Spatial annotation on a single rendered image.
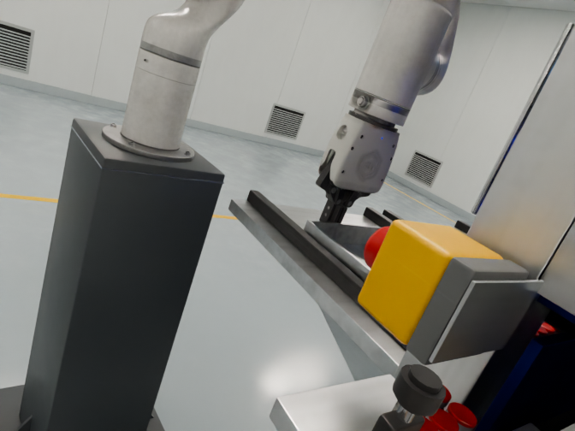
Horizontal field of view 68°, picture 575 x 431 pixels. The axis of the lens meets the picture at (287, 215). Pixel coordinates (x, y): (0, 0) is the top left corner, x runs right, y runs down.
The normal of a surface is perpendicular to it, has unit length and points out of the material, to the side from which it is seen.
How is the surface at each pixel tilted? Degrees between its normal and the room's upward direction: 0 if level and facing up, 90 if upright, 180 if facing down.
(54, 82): 90
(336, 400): 0
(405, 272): 90
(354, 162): 91
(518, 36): 90
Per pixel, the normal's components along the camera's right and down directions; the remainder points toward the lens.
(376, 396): 0.33, -0.89
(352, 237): 0.52, 0.44
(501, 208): -0.80, -0.09
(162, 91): 0.22, 0.38
